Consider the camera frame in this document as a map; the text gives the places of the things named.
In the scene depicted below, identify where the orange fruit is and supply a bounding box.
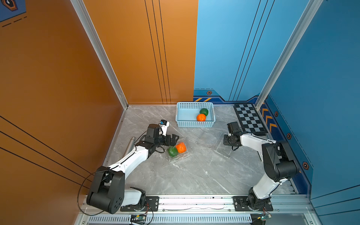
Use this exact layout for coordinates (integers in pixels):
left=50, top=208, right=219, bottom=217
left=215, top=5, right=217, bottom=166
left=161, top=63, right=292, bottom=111
left=196, top=113, right=206, bottom=122
left=175, top=142, right=187, bottom=154

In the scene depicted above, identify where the green orange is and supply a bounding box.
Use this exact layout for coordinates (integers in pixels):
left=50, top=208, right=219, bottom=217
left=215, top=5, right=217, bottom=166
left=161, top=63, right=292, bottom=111
left=199, top=108, right=209, bottom=116
left=167, top=146, right=179, bottom=158

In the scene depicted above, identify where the clear plastic clamshell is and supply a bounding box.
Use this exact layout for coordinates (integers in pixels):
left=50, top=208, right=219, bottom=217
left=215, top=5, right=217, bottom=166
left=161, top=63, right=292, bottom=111
left=165, top=137, right=192, bottom=163
left=213, top=133, right=235, bottom=159

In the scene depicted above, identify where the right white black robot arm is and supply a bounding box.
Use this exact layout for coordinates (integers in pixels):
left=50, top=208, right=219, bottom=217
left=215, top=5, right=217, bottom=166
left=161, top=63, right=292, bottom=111
left=224, top=122, right=300, bottom=211

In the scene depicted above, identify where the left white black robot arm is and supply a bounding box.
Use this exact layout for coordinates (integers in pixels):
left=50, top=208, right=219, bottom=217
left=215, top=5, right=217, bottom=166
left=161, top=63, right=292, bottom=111
left=86, top=120, right=179, bottom=214

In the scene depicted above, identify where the grey metal cylinder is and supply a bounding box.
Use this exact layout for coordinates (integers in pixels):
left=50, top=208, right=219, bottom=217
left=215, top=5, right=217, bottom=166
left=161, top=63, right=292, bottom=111
left=123, top=136, right=136, bottom=157

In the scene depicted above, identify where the black white checkerboard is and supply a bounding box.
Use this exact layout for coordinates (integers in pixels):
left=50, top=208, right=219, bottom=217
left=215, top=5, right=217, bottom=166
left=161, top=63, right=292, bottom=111
left=234, top=103, right=268, bottom=136

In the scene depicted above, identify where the light blue plastic basket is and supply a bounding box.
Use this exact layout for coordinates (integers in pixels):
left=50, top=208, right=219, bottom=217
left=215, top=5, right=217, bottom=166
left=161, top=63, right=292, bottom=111
left=175, top=102, right=216, bottom=128

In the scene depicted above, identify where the left green circuit board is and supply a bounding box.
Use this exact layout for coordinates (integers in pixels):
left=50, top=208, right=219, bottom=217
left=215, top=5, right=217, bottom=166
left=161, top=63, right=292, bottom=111
left=130, top=214, right=147, bottom=225

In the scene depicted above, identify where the green circuit board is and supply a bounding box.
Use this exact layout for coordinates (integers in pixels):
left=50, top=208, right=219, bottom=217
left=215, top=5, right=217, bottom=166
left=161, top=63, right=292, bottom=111
left=257, top=213, right=272, bottom=221
left=130, top=214, right=147, bottom=225

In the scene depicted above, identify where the right green circuit board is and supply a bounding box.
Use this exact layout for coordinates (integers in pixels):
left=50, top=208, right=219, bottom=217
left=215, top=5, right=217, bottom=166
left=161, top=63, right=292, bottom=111
left=257, top=213, right=272, bottom=221

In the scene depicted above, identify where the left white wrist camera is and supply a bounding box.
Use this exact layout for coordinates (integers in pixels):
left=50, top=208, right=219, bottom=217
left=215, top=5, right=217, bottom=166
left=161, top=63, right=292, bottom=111
left=159, top=120, right=170, bottom=136

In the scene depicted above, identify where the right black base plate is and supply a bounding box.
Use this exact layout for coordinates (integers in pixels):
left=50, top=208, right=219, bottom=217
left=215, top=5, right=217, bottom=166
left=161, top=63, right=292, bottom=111
left=232, top=196, right=273, bottom=212

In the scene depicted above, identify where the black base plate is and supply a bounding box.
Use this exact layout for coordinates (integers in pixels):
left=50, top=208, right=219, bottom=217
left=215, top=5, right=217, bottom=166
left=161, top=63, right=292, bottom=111
left=120, top=196, right=159, bottom=212
left=232, top=196, right=273, bottom=212

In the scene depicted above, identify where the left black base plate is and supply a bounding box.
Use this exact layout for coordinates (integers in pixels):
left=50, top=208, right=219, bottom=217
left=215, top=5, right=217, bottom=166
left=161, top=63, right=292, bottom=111
left=120, top=196, right=159, bottom=212

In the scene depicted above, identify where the aluminium front rail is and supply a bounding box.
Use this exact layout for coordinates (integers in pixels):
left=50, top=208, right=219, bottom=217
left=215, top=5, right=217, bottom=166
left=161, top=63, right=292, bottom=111
left=80, top=193, right=315, bottom=215

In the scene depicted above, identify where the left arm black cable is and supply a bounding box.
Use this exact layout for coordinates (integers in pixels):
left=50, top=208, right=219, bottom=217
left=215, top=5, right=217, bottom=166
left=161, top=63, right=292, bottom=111
left=77, top=171, right=107, bottom=217

